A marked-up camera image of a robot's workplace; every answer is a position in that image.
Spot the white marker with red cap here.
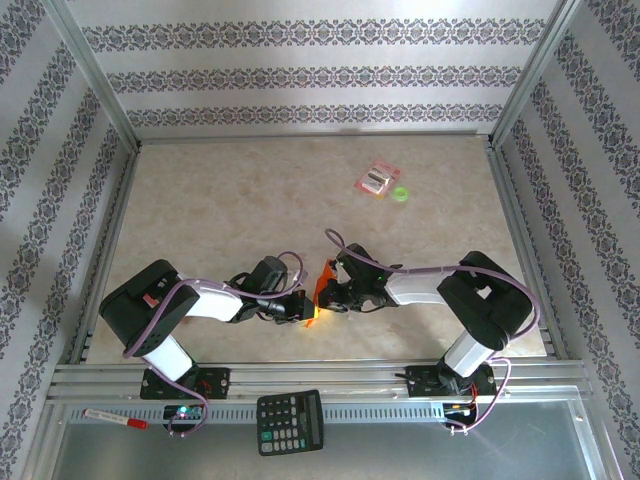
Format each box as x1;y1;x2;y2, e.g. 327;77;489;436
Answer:
82;408;149;430

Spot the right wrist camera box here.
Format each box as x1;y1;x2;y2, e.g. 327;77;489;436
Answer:
335;242;384;282

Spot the black calculator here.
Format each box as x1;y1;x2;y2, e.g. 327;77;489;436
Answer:
255;388;326;457

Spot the orange paper sheet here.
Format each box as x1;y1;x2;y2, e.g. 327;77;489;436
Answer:
303;258;342;330

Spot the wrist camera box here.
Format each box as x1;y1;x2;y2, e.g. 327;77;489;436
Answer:
248;255;307;297
335;242;384;282

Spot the aluminium side rail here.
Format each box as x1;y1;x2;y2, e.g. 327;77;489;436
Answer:
67;142;144;365
485;139;571;361

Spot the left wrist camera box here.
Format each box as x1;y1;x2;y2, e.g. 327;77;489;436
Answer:
248;255;307;297

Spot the grey metal sheet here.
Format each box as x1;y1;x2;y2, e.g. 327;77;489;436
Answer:
47;399;609;480

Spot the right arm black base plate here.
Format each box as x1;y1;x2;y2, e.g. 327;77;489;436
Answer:
405;364;499;400

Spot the aluminium rear rail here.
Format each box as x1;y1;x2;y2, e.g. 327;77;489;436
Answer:
135;130;494;147

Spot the aluminium mounting rail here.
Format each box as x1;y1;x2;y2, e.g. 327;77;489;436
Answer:
47;362;594;401

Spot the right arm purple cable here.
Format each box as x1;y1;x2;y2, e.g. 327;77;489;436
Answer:
324;228;542;436

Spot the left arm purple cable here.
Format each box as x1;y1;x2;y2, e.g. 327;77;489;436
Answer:
122;251;305;439

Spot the grey slotted cable duct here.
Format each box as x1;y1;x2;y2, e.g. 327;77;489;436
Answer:
67;402;449;426

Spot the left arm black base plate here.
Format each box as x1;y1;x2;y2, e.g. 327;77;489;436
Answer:
139;367;232;401

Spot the aluminium frame post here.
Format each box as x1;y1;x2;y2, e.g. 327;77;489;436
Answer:
40;0;142;151
487;0;584;147

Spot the pink battery blister pack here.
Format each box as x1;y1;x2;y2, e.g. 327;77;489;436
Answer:
353;158;403;201

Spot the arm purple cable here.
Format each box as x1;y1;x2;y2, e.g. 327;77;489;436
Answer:
324;228;542;436
122;251;305;439

